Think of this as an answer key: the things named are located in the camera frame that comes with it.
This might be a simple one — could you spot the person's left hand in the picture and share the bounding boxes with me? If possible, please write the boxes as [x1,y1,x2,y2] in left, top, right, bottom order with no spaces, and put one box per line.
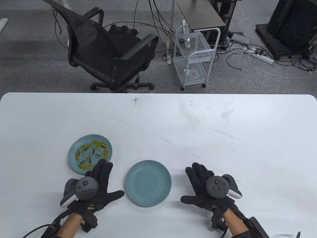
[67,159,125,217]

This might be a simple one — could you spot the person's right hand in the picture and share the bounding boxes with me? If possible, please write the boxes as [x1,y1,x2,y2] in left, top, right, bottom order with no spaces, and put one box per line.
[181,162,236,216]

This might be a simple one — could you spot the grey white controller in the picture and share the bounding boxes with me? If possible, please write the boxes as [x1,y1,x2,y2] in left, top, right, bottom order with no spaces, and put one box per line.
[60,177,99,208]
[206,174,242,199]

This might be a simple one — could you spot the striped sunflower seeds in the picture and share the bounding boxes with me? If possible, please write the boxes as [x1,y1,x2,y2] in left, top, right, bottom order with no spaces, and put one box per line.
[76,146,108,165]

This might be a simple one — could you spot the teal plate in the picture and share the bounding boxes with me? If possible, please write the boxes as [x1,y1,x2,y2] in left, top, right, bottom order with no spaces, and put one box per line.
[68,134,113,175]
[125,160,172,208]

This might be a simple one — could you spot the person's right forearm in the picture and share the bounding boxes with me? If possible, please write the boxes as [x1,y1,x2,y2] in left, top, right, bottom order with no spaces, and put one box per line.
[222,208,245,238]

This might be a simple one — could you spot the pile of green mung beans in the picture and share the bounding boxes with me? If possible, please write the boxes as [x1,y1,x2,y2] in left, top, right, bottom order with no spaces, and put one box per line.
[75,141,109,171]

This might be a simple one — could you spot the white metal strips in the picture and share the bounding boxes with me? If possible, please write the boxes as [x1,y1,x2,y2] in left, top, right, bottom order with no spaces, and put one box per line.
[165,41,172,65]

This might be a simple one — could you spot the black mesh office chair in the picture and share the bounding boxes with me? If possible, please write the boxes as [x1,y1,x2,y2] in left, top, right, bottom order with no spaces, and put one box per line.
[43,0,159,93]

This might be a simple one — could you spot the white power strip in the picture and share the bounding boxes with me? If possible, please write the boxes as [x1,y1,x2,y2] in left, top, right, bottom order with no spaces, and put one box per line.
[249,53,275,65]

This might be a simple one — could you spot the grey floor box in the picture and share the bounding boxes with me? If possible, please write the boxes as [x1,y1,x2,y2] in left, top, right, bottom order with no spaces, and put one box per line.
[230,33,252,46]

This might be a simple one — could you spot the brown side table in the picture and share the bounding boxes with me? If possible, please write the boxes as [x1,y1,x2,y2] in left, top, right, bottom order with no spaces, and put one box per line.
[176,0,226,32]

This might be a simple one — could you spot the black equipment stand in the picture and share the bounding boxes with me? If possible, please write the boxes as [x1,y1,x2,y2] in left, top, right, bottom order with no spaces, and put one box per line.
[256,0,317,60]

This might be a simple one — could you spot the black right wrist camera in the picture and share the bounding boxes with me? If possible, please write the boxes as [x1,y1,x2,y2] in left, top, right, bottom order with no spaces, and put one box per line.
[211,210,229,232]

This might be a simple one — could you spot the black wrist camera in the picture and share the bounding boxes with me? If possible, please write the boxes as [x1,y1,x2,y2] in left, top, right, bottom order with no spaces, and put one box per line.
[80,215,98,233]
[211,210,229,232]

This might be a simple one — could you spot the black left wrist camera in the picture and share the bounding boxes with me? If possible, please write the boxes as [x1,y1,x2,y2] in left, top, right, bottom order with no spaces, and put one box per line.
[80,215,98,233]

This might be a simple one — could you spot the black right forearm strap box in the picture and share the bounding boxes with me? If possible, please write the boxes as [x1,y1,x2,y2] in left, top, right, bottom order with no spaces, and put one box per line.
[244,217,270,238]

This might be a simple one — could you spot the black forearm strap box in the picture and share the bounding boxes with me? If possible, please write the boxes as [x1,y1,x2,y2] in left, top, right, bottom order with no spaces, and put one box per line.
[244,217,270,238]
[41,223,62,238]

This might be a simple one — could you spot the black left forearm strap box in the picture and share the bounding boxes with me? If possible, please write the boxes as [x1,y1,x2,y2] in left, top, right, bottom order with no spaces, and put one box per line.
[41,223,62,238]

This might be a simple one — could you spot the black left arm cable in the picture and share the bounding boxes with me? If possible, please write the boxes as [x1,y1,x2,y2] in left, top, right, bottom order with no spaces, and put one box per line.
[24,224,53,238]

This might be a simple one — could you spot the white wire trolley cart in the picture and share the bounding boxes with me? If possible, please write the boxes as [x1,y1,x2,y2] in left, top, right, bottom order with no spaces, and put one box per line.
[173,26,221,91]

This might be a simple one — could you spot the black metal frame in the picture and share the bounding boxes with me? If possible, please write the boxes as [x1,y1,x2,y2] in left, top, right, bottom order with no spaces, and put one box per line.
[209,0,240,49]

